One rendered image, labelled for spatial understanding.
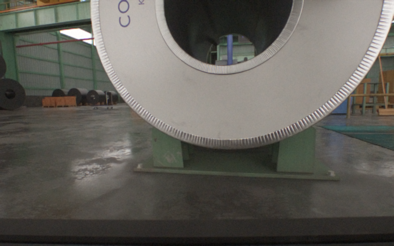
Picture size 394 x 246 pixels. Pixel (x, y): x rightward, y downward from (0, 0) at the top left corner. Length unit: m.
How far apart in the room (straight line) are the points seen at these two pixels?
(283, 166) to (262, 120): 0.34
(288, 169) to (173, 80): 0.70
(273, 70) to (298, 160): 0.48
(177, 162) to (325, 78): 0.78
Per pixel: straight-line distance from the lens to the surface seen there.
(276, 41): 0.87
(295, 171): 1.13
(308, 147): 1.11
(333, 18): 0.95
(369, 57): 0.97
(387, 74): 10.75
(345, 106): 5.26
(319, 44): 0.91
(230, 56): 3.48
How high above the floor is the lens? 0.39
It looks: 7 degrees down
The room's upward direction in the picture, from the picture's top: 1 degrees counter-clockwise
